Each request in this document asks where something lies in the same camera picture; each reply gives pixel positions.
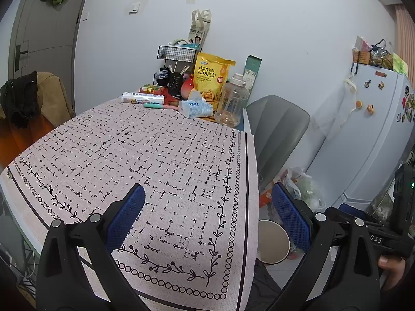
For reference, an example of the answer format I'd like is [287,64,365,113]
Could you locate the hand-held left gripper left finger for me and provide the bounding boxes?
[36,183,150,311]

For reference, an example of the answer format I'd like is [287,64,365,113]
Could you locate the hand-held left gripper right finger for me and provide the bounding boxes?
[265,183,382,311]

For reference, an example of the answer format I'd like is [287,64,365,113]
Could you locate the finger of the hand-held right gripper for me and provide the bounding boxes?
[325,203,386,233]

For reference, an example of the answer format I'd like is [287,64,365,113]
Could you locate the white trash bin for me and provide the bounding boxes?
[258,219,291,265]

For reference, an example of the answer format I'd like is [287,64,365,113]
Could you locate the person's right hand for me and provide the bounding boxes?
[378,254,408,294]

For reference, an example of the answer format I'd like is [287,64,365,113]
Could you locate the orange box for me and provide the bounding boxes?
[259,188,275,207]

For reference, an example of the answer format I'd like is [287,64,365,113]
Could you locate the white fridge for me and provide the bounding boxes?
[306,63,415,207]

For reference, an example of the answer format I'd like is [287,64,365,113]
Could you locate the pink patterned tablecloth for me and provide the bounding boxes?
[0,96,260,311]

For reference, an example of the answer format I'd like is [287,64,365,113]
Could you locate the person's dark trousers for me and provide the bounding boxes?
[252,262,283,311]

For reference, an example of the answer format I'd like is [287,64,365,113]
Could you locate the grey chair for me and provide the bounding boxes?
[245,95,311,186]

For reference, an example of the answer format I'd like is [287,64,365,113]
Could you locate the cluster of picture magnets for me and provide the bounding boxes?
[397,86,415,124]

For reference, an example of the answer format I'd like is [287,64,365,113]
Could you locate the white hanging plastic bag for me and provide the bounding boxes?
[311,78,357,140]

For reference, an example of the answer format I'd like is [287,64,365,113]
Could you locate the white rectangular packet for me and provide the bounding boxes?
[122,91,165,105]

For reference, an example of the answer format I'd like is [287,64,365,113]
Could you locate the clear plastic jar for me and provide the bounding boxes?
[214,73,250,127]

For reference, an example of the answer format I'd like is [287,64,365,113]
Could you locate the blue and white tissue pack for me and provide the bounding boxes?
[178,91,215,120]

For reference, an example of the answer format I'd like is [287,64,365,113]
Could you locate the red snack pack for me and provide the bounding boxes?
[140,84,166,95]

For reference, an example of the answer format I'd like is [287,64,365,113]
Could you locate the wooden chair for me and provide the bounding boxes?
[0,116,54,169]

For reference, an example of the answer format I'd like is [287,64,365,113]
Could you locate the green and yellow pack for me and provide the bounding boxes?
[392,53,409,74]

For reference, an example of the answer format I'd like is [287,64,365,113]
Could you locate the brown jacket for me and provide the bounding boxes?
[36,71,76,128]

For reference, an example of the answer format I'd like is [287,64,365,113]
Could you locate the red peach ornament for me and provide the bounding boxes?
[180,75,196,100]

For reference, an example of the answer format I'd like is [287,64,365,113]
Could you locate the black pen holder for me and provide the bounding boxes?
[167,71,184,93]

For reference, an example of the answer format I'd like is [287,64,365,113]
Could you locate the green tall box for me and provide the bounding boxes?
[243,55,263,96]

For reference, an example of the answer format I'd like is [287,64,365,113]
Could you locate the small wooden basket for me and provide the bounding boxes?
[353,51,371,66]

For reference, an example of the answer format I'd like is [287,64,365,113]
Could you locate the black cloth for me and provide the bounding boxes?
[0,72,41,129]

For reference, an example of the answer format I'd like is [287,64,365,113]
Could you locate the yellow snack bag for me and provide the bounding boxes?
[193,52,237,112]

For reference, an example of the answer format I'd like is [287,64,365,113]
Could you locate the pink and white box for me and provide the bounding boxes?
[355,36,372,53]

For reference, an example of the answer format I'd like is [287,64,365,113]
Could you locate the grey door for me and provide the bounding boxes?
[8,0,95,118]

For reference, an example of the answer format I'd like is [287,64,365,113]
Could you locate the beige tote bag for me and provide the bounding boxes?
[189,9,213,48]

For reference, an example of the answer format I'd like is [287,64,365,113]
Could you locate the white cable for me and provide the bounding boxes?
[18,239,37,281]

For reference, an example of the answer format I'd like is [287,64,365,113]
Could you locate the black wire basket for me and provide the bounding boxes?
[370,40,395,69]

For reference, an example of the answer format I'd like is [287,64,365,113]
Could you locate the black wire rack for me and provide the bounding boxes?
[153,43,198,89]

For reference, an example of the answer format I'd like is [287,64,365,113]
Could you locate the black door handle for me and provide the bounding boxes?
[15,41,30,70]

